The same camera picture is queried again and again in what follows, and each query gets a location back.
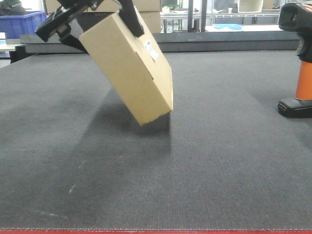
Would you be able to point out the brown cardboard package box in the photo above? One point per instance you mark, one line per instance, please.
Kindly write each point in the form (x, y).
(135, 66)

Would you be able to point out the grey metal rail bar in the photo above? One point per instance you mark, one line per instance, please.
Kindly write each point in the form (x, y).
(187, 42)

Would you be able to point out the dark grey table mat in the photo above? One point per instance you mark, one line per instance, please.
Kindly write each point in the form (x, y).
(73, 157)

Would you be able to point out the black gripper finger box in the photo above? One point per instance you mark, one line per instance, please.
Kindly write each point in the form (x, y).
(129, 16)

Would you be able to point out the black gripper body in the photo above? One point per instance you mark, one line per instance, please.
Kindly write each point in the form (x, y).
(59, 21)

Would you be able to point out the light blue tray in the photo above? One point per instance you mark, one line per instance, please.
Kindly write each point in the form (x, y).
(228, 26)

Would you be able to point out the black gripper finger behind box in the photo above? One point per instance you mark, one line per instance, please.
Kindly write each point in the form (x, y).
(71, 41)

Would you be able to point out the blue plastic crate background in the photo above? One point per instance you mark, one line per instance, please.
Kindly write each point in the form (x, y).
(14, 26)

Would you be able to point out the red metal work table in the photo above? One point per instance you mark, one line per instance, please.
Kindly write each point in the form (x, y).
(29, 231)

